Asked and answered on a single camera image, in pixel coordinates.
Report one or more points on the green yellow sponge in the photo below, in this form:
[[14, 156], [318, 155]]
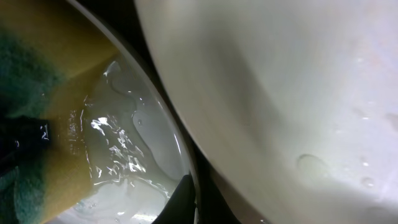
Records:
[[51, 56]]

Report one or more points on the white plate light blue rim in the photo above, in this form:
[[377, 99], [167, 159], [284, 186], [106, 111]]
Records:
[[135, 151]]

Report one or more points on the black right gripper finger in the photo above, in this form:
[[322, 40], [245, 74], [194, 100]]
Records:
[[180, 209]]

